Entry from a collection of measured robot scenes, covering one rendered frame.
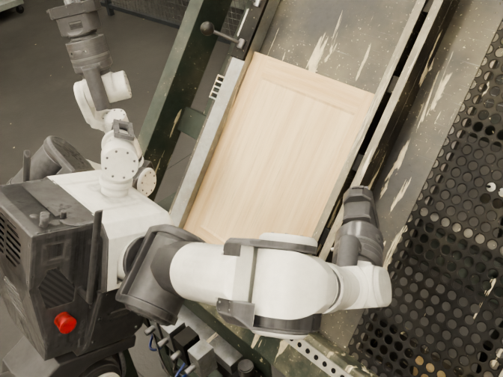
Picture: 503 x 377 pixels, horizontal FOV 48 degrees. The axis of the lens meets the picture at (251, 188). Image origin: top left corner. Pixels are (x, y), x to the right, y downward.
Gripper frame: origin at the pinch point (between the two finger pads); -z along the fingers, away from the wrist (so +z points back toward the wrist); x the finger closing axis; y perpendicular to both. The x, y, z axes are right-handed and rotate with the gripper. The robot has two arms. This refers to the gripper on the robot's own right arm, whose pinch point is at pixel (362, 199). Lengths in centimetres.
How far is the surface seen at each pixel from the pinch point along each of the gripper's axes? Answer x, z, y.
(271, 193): -14.0, -21.6, 27.5
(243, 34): 16, -55, 33
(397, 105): 6.9, -21.7, -7.5
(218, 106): 1, -44, 43
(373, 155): -0.6, -14.7, -1.3
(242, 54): 12, -50, 34
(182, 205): -19, -26, 57
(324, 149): -4.7, -25.0, 11.7
